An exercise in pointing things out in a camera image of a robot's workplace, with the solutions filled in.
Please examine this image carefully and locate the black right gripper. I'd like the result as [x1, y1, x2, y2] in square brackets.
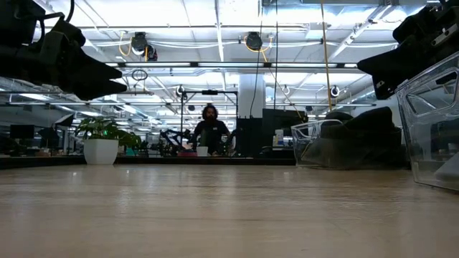
[356, 0, 459, 100]

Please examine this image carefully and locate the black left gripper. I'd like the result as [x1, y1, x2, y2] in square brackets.
[0, 41, 128, 102]

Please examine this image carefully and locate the black tilted panel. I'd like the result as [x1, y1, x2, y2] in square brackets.
[53, 113, 75, 127]

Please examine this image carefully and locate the green plant in white pot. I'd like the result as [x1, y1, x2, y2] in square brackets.
[74, 116, 143, 166]

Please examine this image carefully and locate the small black desk monitor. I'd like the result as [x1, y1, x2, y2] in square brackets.
[9, 124, 36, 140]

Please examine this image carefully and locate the clear plastic bin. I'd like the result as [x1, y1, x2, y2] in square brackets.
[290, 118, 410, 170]
[394, 51, 459, 191]

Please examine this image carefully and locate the large black monitor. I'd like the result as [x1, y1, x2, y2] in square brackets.
[261, 108, 309, 158]

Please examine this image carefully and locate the black neighbouring station gantry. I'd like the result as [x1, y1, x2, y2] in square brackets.
[180, 88, 240, 158]

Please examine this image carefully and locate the white bottle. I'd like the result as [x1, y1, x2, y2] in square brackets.
[273, 128, 285, 148]

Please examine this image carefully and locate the person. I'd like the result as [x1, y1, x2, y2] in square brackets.
[191, 103, 233, 158]

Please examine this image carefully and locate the white and black building column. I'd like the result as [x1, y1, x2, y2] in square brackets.
[236, 73, 267, 158]

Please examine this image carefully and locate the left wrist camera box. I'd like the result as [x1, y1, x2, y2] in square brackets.
[41, 16, 87, 49]

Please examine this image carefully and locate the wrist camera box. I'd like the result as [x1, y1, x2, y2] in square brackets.
[431, 23, 459, 47]
[41, 16, 87, 49]

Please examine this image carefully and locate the black left wrist camera cable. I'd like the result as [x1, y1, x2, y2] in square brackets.
[37, 0, 75, 35]

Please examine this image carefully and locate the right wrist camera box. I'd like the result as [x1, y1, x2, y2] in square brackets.
[431, 23, 459, 47]

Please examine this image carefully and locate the black aluminium table frame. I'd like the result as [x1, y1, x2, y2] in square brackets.
[0, 154, 297, 170]

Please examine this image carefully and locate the long black cable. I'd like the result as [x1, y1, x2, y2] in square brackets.
[273, 0, 280, 110]

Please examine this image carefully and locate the thin black hanging cable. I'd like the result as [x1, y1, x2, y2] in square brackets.
[249, 21, 265, 119]

